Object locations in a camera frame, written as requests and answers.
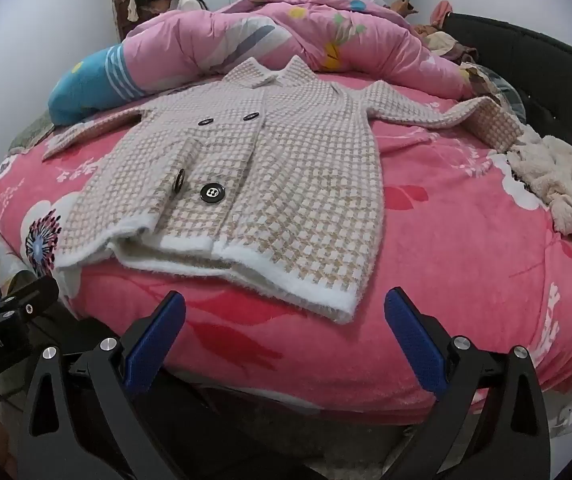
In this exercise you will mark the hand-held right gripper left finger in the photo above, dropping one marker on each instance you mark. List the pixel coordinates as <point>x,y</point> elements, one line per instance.
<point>155,340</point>

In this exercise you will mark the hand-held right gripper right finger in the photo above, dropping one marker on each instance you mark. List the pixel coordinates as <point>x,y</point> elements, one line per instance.
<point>416,340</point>

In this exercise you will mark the beige houndstooth knit coat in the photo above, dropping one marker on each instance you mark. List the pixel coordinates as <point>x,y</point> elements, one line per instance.
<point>291,170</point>

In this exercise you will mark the pink floral bed sheet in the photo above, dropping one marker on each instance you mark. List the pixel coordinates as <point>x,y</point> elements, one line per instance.
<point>441,260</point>

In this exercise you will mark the green patterned cloth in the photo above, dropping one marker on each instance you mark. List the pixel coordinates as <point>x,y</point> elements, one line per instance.
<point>30,130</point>

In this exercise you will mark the blue striped pillow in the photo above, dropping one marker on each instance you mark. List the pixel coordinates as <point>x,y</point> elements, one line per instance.
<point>85,90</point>

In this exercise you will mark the cream fluffy blanket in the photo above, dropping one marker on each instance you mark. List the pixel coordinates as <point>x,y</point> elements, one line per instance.
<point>561,175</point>

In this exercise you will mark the black padded headboard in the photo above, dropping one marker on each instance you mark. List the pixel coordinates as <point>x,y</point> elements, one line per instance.
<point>541,75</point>

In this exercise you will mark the beige purple garment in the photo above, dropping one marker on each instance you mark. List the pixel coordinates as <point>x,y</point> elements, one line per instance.
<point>446,42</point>

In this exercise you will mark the pink floral quilt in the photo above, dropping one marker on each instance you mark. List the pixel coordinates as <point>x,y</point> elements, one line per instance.
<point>246,35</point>

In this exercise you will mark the salmon pink cloth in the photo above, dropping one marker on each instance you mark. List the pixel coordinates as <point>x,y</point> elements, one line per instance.
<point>442,10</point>

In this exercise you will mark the brown plush toy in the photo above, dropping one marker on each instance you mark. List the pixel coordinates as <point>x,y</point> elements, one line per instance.
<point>403,6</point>

